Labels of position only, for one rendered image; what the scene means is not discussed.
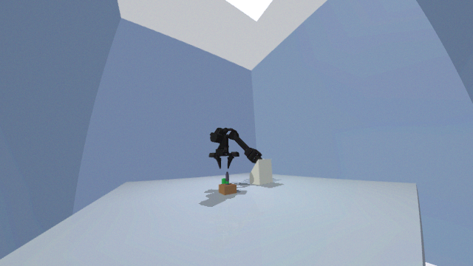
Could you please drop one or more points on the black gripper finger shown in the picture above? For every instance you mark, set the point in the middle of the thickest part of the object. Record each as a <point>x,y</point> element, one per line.
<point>218,161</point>
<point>229,161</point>

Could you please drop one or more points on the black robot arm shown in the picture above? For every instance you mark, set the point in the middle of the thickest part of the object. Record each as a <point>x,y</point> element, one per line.
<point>221,136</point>

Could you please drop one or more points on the tan wooden block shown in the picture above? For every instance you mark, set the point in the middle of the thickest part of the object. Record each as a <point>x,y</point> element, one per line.
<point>227,189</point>

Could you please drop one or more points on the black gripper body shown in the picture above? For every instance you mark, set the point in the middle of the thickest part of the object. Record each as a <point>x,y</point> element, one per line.
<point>232,154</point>

